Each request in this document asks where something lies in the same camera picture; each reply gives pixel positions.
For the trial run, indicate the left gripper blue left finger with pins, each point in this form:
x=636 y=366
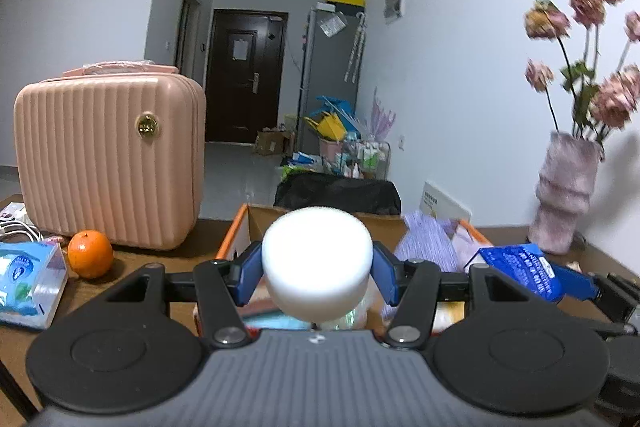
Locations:
x=222 y=287

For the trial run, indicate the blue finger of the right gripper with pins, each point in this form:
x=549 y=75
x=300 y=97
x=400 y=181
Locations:
x=575 y=284
x=492 y=291

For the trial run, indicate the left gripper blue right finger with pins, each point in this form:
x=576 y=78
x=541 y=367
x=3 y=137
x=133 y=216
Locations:
x=411 y=287

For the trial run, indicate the blue wet wipes packet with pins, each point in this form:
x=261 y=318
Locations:
x=526 y=265

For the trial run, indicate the white and yellow plush alpaca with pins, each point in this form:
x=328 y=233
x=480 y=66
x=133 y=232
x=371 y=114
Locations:
x=447 y=314

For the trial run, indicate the lavender drawstring pouch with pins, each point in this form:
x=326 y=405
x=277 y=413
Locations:
x=428 y=239

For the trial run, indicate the white round sponge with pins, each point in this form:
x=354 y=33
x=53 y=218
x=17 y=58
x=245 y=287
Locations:
x=317 y=263

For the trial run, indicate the pink scouring sponge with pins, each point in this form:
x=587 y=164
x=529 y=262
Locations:
x=261 y=301

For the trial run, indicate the lilac fluffy towel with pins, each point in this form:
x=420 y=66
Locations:
x=468 y=242

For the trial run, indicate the translucent plastic bag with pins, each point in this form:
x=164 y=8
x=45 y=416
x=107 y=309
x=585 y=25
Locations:
x=355 y=319

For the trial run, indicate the light blue plush toy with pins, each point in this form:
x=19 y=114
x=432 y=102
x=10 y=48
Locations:
x=274 y=320

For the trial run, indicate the fallen rose petal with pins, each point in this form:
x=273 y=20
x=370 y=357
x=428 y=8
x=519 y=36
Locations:
x=575 y=266

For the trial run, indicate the red cardboard box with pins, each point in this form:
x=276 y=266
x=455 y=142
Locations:
x=252 y=221

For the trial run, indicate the white board with label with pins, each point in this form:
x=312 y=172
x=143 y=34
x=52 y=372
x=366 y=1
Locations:
x=440 y=205

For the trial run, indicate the pink ceramic vase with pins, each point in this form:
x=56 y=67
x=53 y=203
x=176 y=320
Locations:
x=565 y=185

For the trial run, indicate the orange fruit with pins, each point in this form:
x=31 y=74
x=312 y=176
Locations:
x=90 y=254

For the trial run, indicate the brown cardboard box on floor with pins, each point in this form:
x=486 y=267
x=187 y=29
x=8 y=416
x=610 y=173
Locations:
x=274 y=142

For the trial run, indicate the pink ribbed small suitcase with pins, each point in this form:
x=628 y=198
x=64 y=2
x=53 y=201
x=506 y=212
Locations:
x=113 y=147

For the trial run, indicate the yellow bag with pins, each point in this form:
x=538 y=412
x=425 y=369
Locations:
x=329 y=127

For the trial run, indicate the blue tissue pack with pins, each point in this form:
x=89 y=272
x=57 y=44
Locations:
x=33 y=278

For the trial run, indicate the dried pink roses bouquet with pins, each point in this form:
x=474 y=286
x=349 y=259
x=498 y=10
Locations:
x=601 y=105

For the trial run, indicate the dark brown entrance door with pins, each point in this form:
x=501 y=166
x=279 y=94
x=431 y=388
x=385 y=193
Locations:
x=244 y=74

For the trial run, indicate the grey refrigerator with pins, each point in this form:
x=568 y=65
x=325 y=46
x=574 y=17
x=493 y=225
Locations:
x=333 y=47

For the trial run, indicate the wire rack with bottles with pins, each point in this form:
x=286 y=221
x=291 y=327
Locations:
x=364 y=160

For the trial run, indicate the white wall panel box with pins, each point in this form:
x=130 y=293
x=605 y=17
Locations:
x=394 y=10

